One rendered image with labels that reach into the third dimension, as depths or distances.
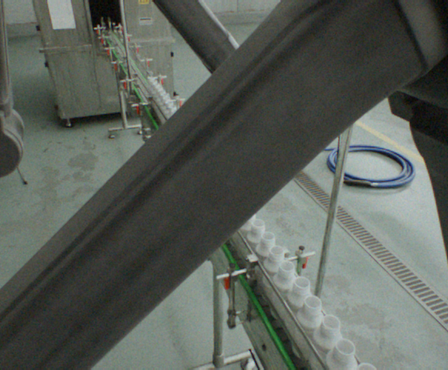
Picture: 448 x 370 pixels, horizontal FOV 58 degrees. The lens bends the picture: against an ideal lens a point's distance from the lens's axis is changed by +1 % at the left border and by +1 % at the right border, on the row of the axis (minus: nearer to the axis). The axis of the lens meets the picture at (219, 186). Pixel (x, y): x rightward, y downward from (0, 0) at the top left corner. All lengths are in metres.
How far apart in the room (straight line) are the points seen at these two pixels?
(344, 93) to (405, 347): 2.32
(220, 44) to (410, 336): 2.14
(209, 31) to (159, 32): 4.06
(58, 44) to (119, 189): 4.43
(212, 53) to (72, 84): 4.11
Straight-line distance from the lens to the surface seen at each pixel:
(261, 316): 1.10
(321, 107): 0.18
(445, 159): 0.28
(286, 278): 0.99
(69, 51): 4.59
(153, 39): 4.70
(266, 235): 1.08
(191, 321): 2.38
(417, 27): 0.18
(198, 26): 0.62
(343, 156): 1.55
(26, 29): 10.16
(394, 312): 2.61
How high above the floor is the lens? 1.83
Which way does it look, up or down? 32 degrees down
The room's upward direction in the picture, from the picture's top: straight up
